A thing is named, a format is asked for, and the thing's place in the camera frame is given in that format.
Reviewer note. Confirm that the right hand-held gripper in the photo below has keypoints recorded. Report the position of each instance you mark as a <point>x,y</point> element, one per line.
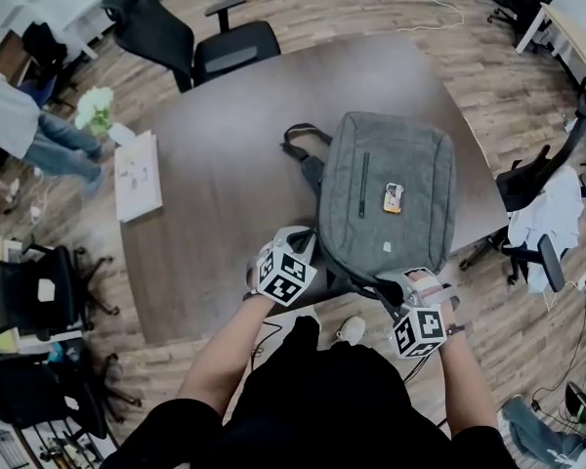
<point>420,332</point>

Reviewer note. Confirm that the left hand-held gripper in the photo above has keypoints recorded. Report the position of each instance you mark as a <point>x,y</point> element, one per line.
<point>283,279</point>

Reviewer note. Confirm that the grey fabric backpack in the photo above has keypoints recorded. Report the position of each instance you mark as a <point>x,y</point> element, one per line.
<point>410,164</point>

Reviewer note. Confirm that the person's left forearm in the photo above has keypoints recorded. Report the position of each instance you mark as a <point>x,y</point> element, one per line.
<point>220,369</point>

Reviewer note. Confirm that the person's right forearm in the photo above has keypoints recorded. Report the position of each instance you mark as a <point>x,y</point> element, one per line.
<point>466,389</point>

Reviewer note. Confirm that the person's right hand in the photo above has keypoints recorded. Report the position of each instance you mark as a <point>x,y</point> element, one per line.
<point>425,284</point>

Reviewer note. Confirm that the person's white shoe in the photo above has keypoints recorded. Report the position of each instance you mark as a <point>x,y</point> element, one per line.
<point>351,330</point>

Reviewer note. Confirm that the small orange card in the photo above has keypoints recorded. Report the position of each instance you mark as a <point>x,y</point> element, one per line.
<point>393,198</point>

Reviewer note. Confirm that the person's black shirt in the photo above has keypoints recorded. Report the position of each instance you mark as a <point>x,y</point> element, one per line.
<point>317,408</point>

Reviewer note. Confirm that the white cloth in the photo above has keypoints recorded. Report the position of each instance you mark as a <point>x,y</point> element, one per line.
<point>552,213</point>

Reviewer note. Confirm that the white vase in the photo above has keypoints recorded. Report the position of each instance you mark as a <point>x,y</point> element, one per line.
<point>122,135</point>

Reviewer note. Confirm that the black high-back office chair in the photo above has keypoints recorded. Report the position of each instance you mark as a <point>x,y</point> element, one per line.
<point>166,37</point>

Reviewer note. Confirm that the white flower bouquet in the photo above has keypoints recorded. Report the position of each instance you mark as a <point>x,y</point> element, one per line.
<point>94,108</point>

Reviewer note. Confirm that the black mesh office chair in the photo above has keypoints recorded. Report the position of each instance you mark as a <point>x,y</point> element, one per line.
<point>29,286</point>

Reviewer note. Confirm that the white desk with wooden top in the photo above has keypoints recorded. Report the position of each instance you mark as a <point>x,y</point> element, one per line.
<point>571,32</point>

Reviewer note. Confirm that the long white desk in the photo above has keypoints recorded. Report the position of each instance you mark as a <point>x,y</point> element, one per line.
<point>49,0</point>

